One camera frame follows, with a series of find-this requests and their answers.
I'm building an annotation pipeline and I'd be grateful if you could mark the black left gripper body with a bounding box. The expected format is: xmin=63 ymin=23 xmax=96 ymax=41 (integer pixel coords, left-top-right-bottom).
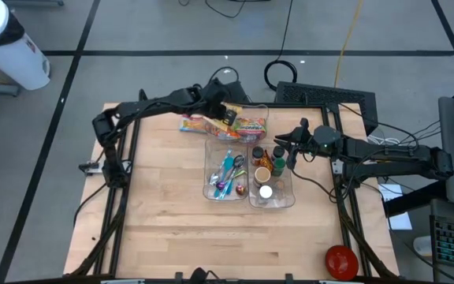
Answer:
xmin=199 ymin=77 xmax=233 ymax=116

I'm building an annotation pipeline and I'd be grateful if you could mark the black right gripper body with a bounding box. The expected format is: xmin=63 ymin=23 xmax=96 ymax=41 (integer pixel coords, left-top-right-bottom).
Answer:
xmin=285 ymin=117 xmax=319 ymax=170

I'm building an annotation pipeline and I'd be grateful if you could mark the orange snack bag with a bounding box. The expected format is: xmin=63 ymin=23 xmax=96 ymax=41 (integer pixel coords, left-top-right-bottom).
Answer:
xmin=203 ymin=116 xmax=243 ymax=142

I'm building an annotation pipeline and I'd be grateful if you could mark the green spice jar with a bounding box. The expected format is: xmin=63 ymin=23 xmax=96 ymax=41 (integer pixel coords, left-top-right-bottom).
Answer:
xmin=271 ymin=157 xmax=287 ymax=178

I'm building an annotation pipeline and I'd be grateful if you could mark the green and yellow snack bag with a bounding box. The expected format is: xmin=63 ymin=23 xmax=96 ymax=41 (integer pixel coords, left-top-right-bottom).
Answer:
xmin=233 ymin=117 xmax=268 ymax=140

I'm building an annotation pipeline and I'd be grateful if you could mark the orange taco seasoning packet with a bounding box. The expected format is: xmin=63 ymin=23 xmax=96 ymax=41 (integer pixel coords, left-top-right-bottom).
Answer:
xmin=260 ymin=149 xmax=274 ymax=173

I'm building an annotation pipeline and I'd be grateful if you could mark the clear plastic bin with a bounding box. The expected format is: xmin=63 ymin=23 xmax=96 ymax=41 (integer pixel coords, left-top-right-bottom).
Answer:
xmin=202 ymin=136 xmax=251 ymax=202
xmin=247 ymin=141 xmax=296 ymax=209
xmin=204 ymin=103 xmax=270 ymax=145

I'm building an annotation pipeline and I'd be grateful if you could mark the black-lid orange spice jar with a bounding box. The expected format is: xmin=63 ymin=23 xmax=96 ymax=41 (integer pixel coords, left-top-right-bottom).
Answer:
xmin=251 ymin=145 xmax=265 ymax=166

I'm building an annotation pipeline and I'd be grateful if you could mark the yellow red-print snack bag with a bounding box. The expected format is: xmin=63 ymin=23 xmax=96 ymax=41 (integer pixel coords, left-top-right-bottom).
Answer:
xmin=178 ymin=114 xmax=208 ymax=134

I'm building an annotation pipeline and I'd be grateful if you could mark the dark chrome spoon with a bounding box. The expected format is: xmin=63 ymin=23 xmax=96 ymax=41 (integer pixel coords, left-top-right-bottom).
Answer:
xmin=217 ymin=154 xmax=246 ymax=191

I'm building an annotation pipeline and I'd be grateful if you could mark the teal plastic spoon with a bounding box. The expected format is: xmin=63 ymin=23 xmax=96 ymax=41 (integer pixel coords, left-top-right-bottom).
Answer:
xmin=213 ymin=155 xmax=236 ymax=200

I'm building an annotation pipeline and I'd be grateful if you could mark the white-lid spice jar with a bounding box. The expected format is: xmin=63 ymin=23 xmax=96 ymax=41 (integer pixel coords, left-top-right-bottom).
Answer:
xmin=258 ymin=185 xmax=274 ymax=206

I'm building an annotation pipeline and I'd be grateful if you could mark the iridescent rainbow metal spoon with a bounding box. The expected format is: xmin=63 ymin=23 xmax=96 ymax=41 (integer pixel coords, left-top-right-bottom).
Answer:
xmin=218 ymin=173 xmax=236 ymax=200
xmin=234 ymin=167 xmax=249 ymax=197
xmin=226 ymin=168 xmax=248 ymax=190

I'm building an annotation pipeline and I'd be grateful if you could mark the silver spoon rainbow handle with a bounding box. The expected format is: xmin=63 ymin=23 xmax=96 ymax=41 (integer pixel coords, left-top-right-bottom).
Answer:
xmin=208 ymin=149 xmax=233 ymax=186

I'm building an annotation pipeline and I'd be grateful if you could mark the black flat panel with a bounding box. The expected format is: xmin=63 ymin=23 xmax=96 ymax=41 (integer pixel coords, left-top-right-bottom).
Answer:
xmin=179 ymin=80 xmax=251 ymax=105

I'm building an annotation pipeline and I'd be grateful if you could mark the red and black bowl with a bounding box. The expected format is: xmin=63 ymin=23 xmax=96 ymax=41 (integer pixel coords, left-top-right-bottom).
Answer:
xmin=324 ymin=244 xmax=360 ymax=282

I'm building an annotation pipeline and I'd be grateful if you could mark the white paper sheet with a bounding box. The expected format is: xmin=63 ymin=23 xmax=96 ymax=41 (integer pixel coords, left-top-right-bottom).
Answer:
xmin=378 ymin=183 xmax=414 ymax=232

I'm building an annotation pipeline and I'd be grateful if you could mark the white computer mouse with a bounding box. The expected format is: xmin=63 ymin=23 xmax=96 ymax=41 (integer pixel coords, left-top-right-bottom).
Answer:
xmin=412 ymin=235 xmax=434 ymax=257

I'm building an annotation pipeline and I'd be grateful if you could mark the white trash can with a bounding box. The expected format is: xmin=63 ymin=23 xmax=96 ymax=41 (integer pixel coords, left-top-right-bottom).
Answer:
xmin=0 ymin=0 xmax=52 ymax=92

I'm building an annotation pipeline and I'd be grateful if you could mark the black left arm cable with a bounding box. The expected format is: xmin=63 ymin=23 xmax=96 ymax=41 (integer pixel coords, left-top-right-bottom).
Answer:
xmin=207 ymin=65 xmax=240 ymax=87

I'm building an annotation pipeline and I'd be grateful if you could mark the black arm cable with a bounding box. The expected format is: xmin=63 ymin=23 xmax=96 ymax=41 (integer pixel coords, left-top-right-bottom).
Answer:
xmin=207 ymin=65 xmax=240 ymax=87
xmin=292 ymin=151 xmax=350 ymax=204

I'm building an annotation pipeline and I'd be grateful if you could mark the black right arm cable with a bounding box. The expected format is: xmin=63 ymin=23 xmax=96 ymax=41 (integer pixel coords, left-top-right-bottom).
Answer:
xmin=292 ymin=151 xmax=350 ymax=204

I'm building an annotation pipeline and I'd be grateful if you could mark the black hanging cable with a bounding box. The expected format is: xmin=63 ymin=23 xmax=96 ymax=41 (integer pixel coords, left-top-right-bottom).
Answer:
xmin=262 ymin=0 xmax=300 ymax=92

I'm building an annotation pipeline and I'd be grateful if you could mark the white cable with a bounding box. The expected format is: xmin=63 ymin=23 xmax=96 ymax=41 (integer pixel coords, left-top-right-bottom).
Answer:
xmin=367 ymin=133 xmax=404 ymax=148

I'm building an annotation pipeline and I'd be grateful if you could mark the yellow cable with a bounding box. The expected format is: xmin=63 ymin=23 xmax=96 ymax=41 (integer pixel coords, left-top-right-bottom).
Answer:
xmin=332 ymin=0 xmax=365 ymax=89

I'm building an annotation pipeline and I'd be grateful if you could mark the black aluminium frame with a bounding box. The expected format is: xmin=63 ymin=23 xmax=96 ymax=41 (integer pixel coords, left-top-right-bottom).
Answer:
xmin=69 ymin=88 xmax=400 ymax=284

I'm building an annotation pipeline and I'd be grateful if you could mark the black left base cable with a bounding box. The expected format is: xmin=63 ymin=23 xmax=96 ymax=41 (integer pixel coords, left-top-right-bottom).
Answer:
xmin=72 ymin=183 xmax=109 ymax=228

